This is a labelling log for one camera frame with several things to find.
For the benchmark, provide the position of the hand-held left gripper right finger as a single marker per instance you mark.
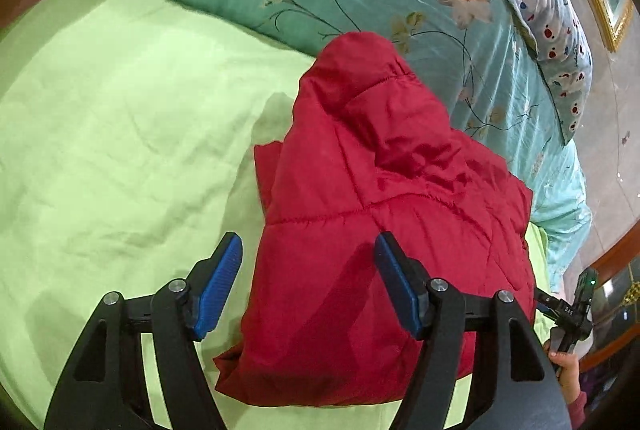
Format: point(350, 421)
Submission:
point(400, 290)

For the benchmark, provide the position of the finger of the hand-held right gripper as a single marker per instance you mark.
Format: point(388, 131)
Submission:
point(552, 307)

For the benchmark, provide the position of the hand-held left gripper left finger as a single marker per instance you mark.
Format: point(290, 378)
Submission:
point(220, 280)

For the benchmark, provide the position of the red padded jacket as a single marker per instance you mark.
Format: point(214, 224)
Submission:
point(380, 210)

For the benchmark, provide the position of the person's right forearm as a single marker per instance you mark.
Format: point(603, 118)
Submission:
point(577, 410)

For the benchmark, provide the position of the person's right hand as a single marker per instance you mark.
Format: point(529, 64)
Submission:
point(567, 370)

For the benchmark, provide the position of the wooden cabinet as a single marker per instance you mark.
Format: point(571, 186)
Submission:
point(617, 290)

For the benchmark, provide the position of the light green bed sheet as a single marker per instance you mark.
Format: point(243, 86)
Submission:
point(125, 135)

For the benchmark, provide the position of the dotted light blue pillow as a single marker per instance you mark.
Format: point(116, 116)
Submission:
point(550, 15)

